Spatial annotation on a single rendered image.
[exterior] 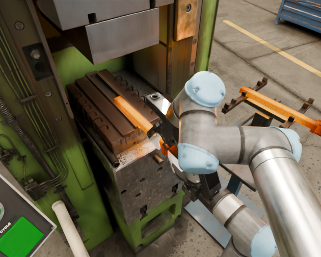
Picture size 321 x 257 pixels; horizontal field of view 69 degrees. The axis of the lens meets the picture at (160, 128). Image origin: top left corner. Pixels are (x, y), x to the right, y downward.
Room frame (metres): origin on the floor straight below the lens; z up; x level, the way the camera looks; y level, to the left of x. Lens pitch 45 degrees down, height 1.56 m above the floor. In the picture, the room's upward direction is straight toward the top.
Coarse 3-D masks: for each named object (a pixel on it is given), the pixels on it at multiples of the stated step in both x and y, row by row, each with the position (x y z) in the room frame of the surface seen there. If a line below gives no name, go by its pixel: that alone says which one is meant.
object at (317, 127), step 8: (240, 88) 0.83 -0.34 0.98; (248, 88) 0.83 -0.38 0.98; (248, 96) 0.79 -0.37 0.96; (256, 96) 0.77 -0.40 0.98; (264, 96) 0.77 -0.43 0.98; (264, 104) 0.74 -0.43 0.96; (272, 104) 0.72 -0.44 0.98; (280, 104) 0.72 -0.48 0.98; (280, 112) 0.69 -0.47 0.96; (288, 112) 0.67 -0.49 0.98; (296, 112) 0.67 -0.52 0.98; (296, 120) 0.64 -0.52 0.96; (304, 120) 0.63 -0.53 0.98; (312, 120) 0.62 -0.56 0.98; (320, 120) 0.62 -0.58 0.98; (312, 128) 0.59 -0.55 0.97; (320, 128) 0.59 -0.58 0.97; (320, 136) 0.58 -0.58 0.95
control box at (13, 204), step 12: (0, 180) 0.28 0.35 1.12; (0, 192) 0.26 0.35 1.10; (12, 192) 0.27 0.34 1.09; (0, 204) 0.24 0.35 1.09; (12, 204) 0.25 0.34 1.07; (24, 204) 0.26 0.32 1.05; (0, 216) 0.22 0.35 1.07; (12, 216) 0.23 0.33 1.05; (24, 216) 0.24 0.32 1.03; (36, 216) 0.25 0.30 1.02; (0, 228) 0.20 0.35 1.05; (48, 228) 0.23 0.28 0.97; (0, 252) 0.16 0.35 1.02
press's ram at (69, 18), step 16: (32, 0) 0.64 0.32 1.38; (48, 0) 0.51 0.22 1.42; (64, 0) 0.49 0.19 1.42; (80, 0) 0.51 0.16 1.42; (96, 0) 0.53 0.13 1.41; (112, 0) 0.55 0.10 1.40; (128, 0) 0.58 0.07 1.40; (144, 0) 0.60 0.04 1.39; (160, 0) 0.63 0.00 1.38; (48, 16) 0.54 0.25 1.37; (64, 16) 0.49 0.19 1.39; (80, 16) 0.51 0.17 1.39; (96, 16) 0.53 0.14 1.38; (112, 16) 0.55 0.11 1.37
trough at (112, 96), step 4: (92, 76) 0.90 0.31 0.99; (96, 76) 0.91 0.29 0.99; (96, 80) 0.88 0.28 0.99; (100, 80) 0.88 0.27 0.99; (100, 84) 0.85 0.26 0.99; (104, 84) 0.85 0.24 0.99; (104, 88) 0.82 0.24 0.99; (108, 88) 0.82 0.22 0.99; (108, 92) 0.79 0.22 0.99; (112, 92) 0.79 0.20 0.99; (112, 96) 0.76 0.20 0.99; (116, 96) 0.76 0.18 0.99
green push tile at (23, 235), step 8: (16, 224) 0.22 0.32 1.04; (24, 224) 0.22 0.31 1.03; (32, 224) 0.23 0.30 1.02; (8, 232) 0.20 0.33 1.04; (16, 232) 0.20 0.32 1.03; (24, 232) 0.21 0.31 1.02; (32, 232) 0.21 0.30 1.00; (40, 232) 0.22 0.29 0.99; (0, 240) 0.18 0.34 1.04; (8, 240) 0.19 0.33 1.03; (16, 240) 0.19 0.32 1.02; (24, 240) 0.20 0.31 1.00; (32, 240) 0.20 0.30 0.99; (0, 248) 0.17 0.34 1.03; (8, 248) 0.17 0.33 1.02; (16, 248) 0.18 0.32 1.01; (24, 248) 0.18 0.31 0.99; (32, 248) 0.19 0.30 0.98; (8, 256) 0.16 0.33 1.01; (16, 256) 0.16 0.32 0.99; (24, 256) 0.17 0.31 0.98
